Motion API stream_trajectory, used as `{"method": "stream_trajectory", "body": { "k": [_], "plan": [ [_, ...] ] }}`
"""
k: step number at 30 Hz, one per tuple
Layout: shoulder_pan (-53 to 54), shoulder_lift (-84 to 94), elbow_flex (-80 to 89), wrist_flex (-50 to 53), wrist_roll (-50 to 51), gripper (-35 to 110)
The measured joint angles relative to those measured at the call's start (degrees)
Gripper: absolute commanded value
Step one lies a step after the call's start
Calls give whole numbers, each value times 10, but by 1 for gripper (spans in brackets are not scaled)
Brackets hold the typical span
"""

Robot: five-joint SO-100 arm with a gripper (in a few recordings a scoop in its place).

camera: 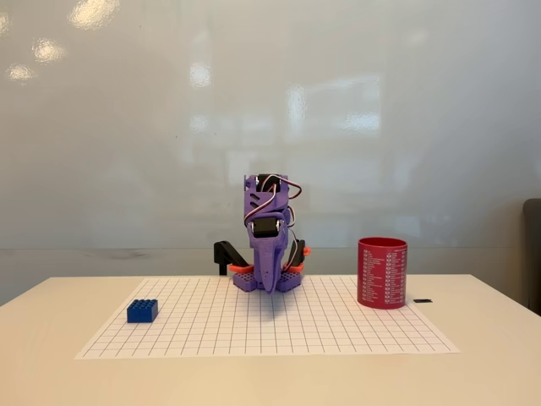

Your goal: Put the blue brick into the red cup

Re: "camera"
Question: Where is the blue toy brick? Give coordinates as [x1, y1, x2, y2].
[126, 299, 161, 324]

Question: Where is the red cup with white print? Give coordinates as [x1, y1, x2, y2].
[357, 237, 408, 311]

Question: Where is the black orange table clamp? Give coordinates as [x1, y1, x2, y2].
[213, 239, 256, 276]
[283, 239, 313, 273]

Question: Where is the white grid paper sheet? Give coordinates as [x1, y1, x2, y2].
[74, 277, 462, 360]

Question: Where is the white red black servo cable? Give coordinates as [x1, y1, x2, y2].
[243, 173, 303, 232]

